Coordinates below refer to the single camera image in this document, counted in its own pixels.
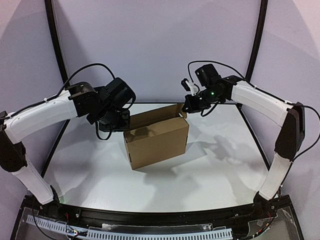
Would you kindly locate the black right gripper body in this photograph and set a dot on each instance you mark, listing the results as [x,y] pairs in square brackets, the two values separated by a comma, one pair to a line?
[191,103]

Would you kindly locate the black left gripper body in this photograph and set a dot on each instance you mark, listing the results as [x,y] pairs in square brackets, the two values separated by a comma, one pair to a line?
[116,124]

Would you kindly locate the brown cardboard box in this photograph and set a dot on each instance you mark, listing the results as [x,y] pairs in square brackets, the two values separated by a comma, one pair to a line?
[156,135]

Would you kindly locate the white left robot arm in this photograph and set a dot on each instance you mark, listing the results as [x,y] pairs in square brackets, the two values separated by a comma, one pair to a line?
[103,107]

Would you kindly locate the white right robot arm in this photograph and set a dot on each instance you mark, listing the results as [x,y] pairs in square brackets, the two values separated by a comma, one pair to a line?
[290,117]

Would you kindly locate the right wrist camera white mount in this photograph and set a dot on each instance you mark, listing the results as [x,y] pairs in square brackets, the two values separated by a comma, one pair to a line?
[190,86]

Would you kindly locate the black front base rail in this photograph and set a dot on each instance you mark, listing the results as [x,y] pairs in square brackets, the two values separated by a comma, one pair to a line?
[238,218]

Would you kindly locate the white slotted cable duct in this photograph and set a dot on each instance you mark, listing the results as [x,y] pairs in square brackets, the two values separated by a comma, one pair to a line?
[130,232]

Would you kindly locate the right black frame post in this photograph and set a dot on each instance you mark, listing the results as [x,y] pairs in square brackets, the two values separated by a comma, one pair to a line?
[257,39]

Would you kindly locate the black frame post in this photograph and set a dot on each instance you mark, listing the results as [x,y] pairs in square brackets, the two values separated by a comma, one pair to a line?
[53,29]
[257,39]

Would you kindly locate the left black frame post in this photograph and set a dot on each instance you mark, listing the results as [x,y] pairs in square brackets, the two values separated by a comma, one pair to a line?
[53,29]

